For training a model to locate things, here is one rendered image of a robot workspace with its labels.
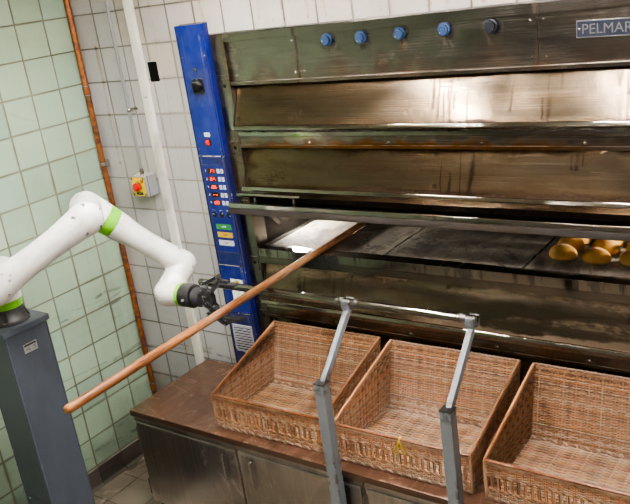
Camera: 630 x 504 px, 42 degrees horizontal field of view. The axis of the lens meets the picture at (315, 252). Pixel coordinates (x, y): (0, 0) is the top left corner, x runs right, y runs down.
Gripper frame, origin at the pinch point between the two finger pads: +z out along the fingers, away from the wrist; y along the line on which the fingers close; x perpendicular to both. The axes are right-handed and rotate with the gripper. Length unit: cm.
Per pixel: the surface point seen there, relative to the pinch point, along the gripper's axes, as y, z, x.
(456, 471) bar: 45, 86, 7
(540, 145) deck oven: -45, 96, -54
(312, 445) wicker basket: 59, 20, -5
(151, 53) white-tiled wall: -85, -75, -56
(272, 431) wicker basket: 57, 2, -4
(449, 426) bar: 29, 85, 7
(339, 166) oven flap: -36, 15, -55
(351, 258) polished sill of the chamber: 2, 16, -54
